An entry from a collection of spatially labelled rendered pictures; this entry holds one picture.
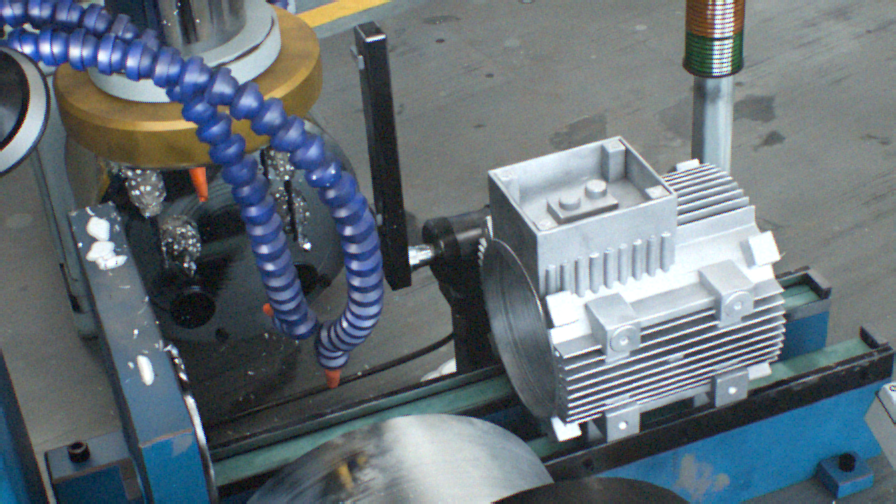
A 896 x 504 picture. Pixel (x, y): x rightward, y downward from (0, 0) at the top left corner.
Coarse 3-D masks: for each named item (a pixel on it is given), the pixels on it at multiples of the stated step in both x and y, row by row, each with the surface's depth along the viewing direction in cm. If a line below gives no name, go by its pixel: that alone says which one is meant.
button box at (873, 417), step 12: (888, 384) 106; (876, 396) 107; (888, 396) 105; (876, 408) 107; (888, 408) 106; (876, 420) 108; (888, 420) 106; (876, 432) 108; (888, 432) 106; (888, 444) 107; (888, 456) 107
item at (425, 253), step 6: (420, 246) 133; (426, 246) 132; (432, 246) 132; (420, 252) 132; (426, 252) 132; (432, 252) 132; (414, 258) 132; (420, 258) 132; (426, 258) 132; (432, 258) 132; (420, 264) 132; (426, 264) 133; (432, 264) 133
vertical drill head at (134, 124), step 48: (144, 0) 92; (192, 0) 92; (240, 0) 96; (192, 48) 94; (240, 48) 95; (288, 48) 99; (96, 96) 96; (144, 96) 94; (288, 96) 95; (96, 144) 95; (144, 144) 93; (192, 144) 93; (144, 192) 98; (288, 192) 103
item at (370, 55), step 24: (360, 24) 119; (360, 48) 119; (384, 48) 118; (360, 72) 121; (384, 72) 120; (384, 96) 121; (384, 120) 122; (384, 144) 123; (384, 168) 125; (384, 192) 126; (384, 216) 127; (384, 240) 130; (384, 264) 132; (408, 264) 131
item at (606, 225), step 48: (624, 144) 121; (528, 192) 122; (576, 192) 118; (624, 192) 121; (672, 192) 115; (528, 240) 114; (576, 240) 114; (624, 240) 115; (672, 240) 117; (528, 288) 118; (576, 288) 116
